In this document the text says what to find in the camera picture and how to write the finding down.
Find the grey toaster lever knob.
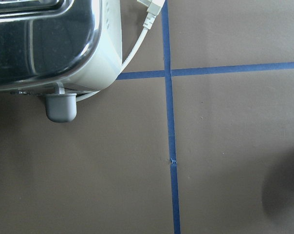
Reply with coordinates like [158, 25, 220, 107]
[45, 93, 77, 123]

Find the vertical blue tape strip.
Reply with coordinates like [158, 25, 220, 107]
[162, 1, 181, 234]

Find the white and chrome toaster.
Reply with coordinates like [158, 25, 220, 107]
[0, 0, 122, 93]

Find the white power cable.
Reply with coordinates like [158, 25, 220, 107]
[75, 0, 166, 101]

